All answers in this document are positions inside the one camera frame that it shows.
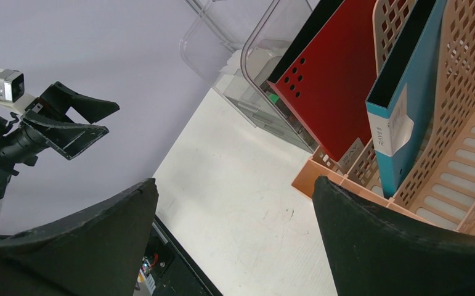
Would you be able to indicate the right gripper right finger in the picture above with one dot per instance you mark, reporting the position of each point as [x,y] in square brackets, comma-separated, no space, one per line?
[373,250]

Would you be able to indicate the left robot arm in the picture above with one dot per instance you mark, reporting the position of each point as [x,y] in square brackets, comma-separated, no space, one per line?
[7,169]

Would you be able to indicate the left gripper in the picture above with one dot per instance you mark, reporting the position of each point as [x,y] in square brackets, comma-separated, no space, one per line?
[36,132]

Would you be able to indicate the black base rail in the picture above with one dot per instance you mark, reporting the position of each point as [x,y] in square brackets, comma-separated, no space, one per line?
[167,268]

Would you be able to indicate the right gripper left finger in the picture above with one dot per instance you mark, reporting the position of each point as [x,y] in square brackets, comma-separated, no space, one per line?
[95,251]

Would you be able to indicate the teal blue folder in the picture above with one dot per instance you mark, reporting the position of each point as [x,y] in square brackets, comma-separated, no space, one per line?
[401,101]

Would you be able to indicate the clear grey drawer organizer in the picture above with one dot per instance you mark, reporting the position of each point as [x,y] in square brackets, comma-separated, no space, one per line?
[234,46]

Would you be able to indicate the peach plastic file rack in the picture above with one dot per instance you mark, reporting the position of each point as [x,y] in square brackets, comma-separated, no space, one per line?
[440,188]

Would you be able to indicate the red folder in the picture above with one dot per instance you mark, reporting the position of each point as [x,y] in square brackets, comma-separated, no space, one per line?
[326,74]

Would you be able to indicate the black highlighter green cap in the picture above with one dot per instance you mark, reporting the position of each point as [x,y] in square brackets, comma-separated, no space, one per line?
[273,98]

